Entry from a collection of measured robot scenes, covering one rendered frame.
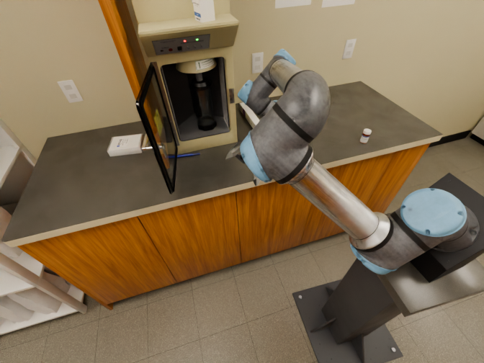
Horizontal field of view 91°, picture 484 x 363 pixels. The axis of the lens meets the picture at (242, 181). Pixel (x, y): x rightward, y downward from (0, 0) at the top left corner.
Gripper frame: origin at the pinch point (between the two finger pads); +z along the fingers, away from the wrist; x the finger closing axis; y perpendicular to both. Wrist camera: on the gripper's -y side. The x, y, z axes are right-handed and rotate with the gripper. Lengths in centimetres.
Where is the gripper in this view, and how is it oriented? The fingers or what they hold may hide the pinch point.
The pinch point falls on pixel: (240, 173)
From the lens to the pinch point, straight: 74.9
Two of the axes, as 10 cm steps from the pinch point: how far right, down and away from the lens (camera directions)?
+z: -3.8, 7.3, -5.7
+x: 7.1, 6.2, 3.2
